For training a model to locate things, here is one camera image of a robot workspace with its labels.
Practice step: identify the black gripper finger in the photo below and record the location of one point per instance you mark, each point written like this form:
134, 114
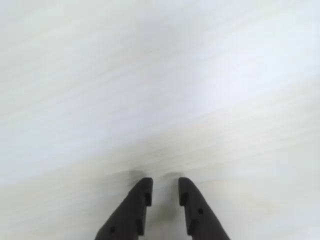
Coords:
200, 220
127, 215

